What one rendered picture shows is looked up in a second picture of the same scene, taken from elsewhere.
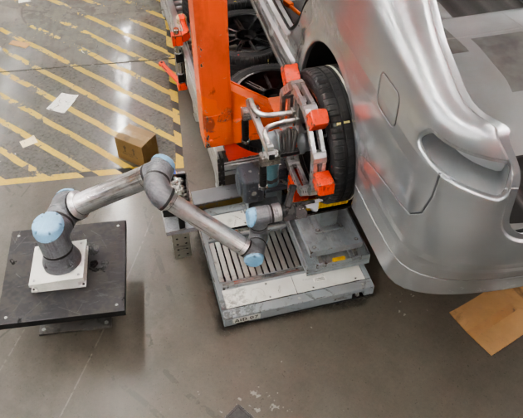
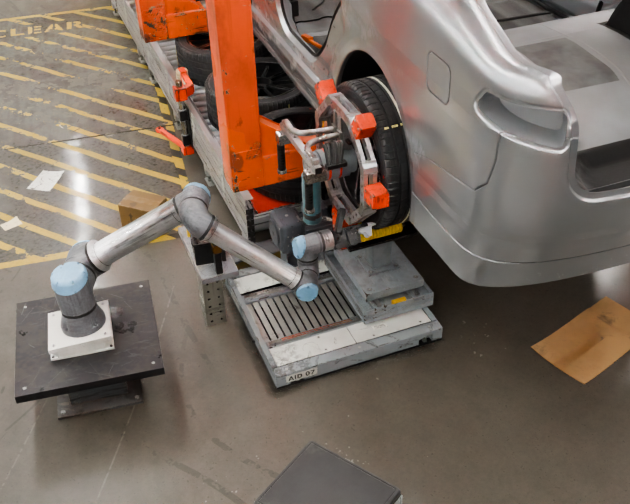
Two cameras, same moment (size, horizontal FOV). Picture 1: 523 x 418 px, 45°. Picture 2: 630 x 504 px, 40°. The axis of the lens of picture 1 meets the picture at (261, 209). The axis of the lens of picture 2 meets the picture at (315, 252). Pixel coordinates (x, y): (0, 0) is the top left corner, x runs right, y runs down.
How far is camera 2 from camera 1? 90 cm
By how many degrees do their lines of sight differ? 10
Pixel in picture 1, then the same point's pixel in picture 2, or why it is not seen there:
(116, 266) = (146, 326)
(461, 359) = (552, 392)
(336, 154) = (387, 161)
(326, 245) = (383, 286)
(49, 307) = (74, 373)
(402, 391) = (490, 430)
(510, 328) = (600, 355)
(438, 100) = (489, 59)
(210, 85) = (237, 115)
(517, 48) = (562, 52)
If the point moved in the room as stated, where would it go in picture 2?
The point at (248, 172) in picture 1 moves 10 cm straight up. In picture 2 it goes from (284, 216) to (283, 199)
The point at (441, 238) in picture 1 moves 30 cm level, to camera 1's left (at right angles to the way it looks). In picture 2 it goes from (510, 207) to (422, 215)
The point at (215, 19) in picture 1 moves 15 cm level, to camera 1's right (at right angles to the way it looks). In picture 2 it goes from (240, 38) to (274, 36)
